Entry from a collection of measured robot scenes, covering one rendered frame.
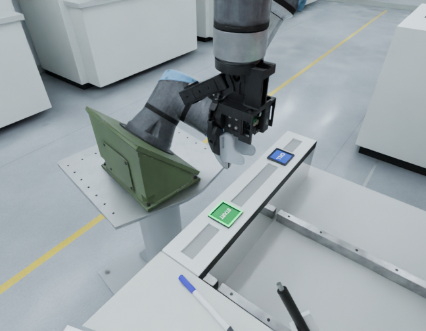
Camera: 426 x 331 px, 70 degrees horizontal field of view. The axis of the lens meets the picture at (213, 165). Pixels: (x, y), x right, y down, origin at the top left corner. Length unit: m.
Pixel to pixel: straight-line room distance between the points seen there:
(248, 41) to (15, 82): 2.83
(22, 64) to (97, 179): 2.21
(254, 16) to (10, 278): 1.83
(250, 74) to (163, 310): 0.39
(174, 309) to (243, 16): 0.45
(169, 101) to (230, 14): 0.53
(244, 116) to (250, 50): 0.09
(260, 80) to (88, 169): 0.77
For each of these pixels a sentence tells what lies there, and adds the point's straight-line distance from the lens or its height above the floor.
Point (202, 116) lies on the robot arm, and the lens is 0.89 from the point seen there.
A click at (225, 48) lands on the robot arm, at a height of 1.33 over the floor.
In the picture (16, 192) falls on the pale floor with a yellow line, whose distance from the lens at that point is 2.51.
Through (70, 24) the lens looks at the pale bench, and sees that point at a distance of 3.56.
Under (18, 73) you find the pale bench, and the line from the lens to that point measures 3.14.
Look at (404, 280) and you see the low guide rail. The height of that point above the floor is 0.84.
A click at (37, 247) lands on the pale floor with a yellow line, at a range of 2.07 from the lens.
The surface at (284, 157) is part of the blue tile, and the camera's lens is 0.84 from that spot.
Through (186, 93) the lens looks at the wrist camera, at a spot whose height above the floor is 1.23.
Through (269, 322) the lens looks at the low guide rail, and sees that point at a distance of 0.67.
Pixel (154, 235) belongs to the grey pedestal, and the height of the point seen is 0.55.
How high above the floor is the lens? 1.46
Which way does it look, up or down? 39 degrees down
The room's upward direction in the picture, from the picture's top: straight up
